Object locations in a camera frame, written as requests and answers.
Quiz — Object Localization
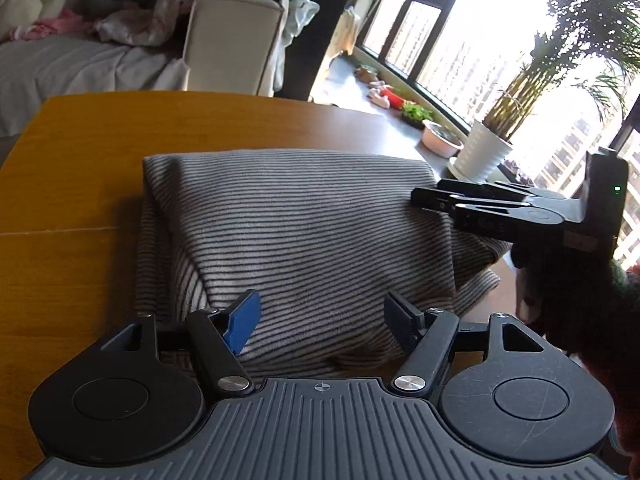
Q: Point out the black window frame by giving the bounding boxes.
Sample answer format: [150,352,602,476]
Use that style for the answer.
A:
[350,0,640,271]

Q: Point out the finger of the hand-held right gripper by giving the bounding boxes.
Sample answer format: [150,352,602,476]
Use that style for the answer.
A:
[437,178,566,201]
[410,187,567,239]

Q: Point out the white plush toy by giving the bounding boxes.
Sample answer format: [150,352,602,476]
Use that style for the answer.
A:
[0,0,89,44]

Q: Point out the pink bowl planter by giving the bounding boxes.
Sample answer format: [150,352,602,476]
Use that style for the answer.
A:
[421,120,465,158]

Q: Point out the bed with grey sheet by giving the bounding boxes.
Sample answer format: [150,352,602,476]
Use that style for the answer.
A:
[0,35,191,137]

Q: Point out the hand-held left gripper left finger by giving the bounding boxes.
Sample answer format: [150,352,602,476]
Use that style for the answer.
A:
[101,289,262,397]

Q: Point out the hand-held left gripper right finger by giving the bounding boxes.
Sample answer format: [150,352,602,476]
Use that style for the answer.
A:
[382,290,546,397]

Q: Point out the pink cloth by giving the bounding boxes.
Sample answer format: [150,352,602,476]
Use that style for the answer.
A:
[7,9,97,44]

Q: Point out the grey striped garment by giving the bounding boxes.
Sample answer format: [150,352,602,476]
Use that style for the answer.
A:
[132,147,514,379]

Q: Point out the palm plant in white pot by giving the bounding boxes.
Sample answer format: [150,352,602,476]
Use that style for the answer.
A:
[447,0,640,182]

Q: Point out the beige armchair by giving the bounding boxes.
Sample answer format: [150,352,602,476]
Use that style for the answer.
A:
[182,0,286,97]

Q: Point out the light blue cloth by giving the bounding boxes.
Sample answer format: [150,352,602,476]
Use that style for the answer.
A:
[272,0,321,87]

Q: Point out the beige hanging cloth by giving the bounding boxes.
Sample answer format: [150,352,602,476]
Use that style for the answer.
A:
[329,6,362,62]

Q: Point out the pink clothes pile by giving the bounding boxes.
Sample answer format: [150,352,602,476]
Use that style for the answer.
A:
[95,0,281,47]

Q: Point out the small green plant tray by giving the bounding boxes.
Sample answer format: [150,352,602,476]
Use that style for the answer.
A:
[400,101,435,129]

